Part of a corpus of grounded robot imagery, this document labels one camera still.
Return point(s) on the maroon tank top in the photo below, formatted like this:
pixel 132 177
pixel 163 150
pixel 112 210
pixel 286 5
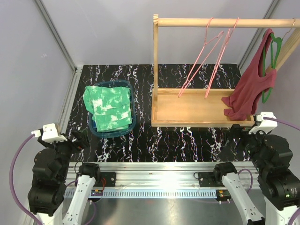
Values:
pixel 244 100

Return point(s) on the green plastic hanger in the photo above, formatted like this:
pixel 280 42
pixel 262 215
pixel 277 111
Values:
pixel 273 60

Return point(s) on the pink wire hanger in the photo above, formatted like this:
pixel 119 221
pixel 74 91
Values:
pixel 215 40
pixel 220 55

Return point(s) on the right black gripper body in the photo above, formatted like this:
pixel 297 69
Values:
pixel 251 143

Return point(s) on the green tie-dye trousers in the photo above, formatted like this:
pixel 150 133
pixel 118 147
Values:
pixel 110 107

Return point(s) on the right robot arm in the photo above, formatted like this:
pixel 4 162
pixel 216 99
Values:
pixel 271 156

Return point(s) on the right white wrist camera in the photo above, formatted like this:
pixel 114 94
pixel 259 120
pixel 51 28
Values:
pixel 262 124

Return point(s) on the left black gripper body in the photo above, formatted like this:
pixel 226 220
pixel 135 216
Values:
pixel 64 149

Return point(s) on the teal transparent plastic bin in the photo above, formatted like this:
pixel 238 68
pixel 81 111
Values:
pixel 112 134

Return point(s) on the wooden clothes rack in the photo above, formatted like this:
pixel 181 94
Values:
pixel 204 108

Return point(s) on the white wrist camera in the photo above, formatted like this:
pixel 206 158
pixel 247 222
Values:
pixel 49 133
pixel 262 124

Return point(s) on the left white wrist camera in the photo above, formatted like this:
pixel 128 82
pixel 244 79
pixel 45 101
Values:
pixel 49 133

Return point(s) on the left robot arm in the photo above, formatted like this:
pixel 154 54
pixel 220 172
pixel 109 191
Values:
pixel 50 170

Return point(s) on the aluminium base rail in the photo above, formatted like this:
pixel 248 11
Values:
pixel 153 180

